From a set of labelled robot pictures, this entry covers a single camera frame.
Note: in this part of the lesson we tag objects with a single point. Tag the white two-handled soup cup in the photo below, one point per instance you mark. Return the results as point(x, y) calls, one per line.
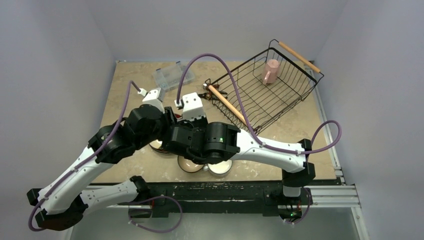
point(219, 169)

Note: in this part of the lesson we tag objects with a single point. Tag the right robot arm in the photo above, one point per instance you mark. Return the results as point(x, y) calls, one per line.
point(217, 142)

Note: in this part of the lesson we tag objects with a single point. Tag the brown bowl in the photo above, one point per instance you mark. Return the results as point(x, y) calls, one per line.
point(188, 166)

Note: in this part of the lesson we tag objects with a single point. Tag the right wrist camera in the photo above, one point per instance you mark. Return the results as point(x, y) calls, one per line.
point(192, 107)

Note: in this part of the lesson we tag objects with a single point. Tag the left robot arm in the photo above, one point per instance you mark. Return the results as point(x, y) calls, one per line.
point(64, 202)

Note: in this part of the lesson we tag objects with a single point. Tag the black wire dish rack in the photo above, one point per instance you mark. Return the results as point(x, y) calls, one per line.
point(264, 104)

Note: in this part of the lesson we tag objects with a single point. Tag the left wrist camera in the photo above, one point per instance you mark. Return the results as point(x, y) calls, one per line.
point(154, 97)

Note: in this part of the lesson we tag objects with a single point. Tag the light pink faceted mug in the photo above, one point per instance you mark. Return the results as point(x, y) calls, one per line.
point(270, 71)

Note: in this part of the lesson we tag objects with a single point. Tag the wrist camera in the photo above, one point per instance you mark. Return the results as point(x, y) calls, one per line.
point(192, 107)
point(154, 97)

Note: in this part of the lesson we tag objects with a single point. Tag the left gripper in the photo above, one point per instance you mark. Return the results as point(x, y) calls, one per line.
point(169, 119)

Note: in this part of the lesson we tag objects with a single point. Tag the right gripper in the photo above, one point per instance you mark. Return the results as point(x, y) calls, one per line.
point(194, 122)

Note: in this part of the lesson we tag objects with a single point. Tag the red black lacquer plate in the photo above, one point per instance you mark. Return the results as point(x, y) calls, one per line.
point(157, 146)

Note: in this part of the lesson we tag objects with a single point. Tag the clear plastic organizer box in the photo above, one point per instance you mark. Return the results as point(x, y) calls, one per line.
point(168, 78)

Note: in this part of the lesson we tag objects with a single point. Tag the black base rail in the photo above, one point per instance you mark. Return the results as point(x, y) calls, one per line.
point(159, 199)

